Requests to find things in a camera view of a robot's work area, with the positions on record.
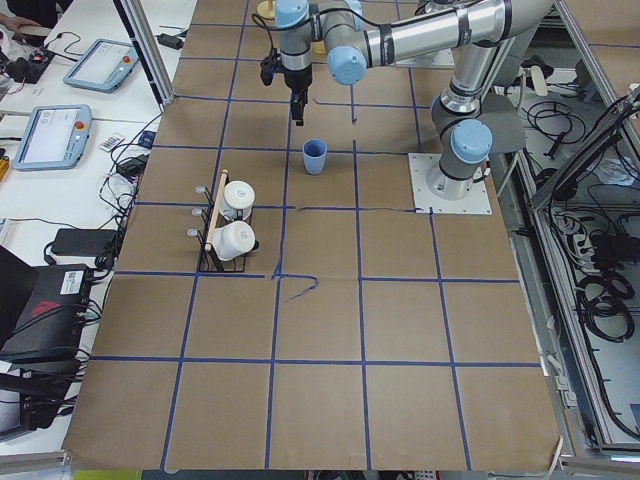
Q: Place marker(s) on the teach pendant near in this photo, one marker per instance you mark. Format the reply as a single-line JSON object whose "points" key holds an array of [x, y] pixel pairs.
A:
{"points": [[54, 138]]}

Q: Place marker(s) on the black wire mug rack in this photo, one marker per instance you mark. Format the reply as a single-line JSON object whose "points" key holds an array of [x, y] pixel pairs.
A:
{"points": [[208, 261]]}

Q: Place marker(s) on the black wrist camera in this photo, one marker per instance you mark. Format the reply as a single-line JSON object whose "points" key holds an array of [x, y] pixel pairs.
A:
{"points": [[269, 67]]}

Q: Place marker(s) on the black computer box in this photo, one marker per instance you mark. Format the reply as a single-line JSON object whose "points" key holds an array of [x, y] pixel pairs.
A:
{"points": [[41, 313]]}

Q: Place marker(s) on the wooden mug tree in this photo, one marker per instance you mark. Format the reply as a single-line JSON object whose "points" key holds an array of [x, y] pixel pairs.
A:
{"points": [[266, 9]]}

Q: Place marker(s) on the teach pendant far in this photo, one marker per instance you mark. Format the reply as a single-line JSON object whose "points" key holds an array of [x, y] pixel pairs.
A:
{"points": [[103, 67]]}

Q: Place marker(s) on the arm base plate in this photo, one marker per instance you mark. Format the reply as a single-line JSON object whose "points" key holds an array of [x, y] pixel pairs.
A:
{"points": [[442, 59], [435, 193]]}

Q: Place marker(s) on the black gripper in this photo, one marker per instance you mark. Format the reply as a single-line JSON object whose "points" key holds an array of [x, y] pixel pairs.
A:
{"points": [[298, 80]]}

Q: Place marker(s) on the white mug near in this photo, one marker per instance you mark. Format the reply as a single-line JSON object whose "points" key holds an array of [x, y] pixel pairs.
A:
{"points": [[234, 240]]}

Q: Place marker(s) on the black power adapter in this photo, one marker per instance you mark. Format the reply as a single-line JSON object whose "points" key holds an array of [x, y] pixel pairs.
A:
{"points": [[82, 242]]}

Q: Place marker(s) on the white mug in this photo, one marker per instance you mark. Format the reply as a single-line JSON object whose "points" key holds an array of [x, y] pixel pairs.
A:
{"points": [[234, 240], [238, 200]]}

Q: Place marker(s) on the white mug far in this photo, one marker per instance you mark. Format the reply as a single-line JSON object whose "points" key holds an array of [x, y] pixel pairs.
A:
{"points": [[238, 200]]}

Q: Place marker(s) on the light blue plastic cup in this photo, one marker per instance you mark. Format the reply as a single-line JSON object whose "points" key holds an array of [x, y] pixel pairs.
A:
{"points": [[314, 156]]}

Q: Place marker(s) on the small remote control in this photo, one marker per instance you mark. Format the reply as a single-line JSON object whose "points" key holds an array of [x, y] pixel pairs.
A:
{"points": [[113, 141]]}

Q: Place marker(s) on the teach pendant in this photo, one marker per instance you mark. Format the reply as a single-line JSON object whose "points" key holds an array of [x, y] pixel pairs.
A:
{"points": [[103, 67], [54, 138]]}

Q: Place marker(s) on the aluminium frame post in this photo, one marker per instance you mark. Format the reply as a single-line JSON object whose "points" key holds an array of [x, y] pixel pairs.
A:
{"points": [[139, 31]]}

